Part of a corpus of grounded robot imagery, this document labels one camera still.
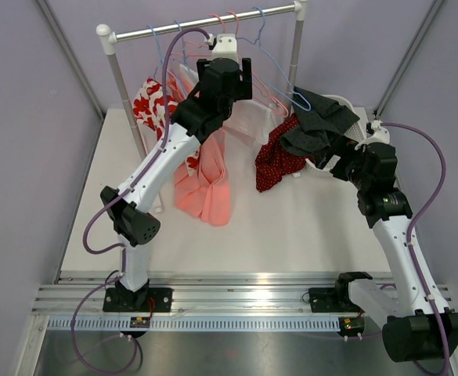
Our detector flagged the dark red polka dot skirt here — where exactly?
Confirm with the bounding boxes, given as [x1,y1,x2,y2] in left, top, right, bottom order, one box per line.
[254,114,306,193]

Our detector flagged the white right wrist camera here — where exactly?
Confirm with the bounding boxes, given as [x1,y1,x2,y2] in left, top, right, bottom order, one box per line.
[355,120,390,150]

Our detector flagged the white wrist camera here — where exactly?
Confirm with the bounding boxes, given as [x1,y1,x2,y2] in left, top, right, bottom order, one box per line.
[355,120,390,150]
[206,33,239,62]

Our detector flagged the white perforated plastic basket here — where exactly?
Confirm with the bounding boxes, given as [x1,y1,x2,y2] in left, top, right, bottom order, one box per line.
[306,94,368,178]

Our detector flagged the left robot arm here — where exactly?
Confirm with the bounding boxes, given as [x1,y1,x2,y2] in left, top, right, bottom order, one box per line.
[100,58,252,313]

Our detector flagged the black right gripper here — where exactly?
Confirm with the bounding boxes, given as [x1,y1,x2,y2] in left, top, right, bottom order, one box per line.
[312,134,371,191]

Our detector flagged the dark grey dotted skirt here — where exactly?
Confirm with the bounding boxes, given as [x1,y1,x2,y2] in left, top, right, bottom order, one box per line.
[279,87,359,167]

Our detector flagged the white red floral skirt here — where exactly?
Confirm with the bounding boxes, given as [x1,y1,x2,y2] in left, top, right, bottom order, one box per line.
[132,78,200,175]

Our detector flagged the pink wire hanger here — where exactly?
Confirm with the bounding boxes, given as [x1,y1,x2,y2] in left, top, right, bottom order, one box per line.
[223,9,290,118]
[181,13,229,60]

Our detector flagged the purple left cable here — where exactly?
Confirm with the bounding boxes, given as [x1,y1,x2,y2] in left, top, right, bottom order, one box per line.
[70,27,212,374]

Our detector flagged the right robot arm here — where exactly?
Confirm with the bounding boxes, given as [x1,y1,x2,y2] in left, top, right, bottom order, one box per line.
[313,136,458,362]

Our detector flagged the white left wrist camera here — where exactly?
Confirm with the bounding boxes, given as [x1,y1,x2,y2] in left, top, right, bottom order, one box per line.
[206,33,239,62]

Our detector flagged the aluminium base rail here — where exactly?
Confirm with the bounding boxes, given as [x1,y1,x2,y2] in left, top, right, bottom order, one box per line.
[32,272,360,333]

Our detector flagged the salmon pink pleated skirt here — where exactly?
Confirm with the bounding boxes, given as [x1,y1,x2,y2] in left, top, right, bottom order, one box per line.
[165,68,232,227]

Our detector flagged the white and silver clothes rack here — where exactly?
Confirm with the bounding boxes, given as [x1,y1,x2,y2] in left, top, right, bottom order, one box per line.
[96,1,308,159]

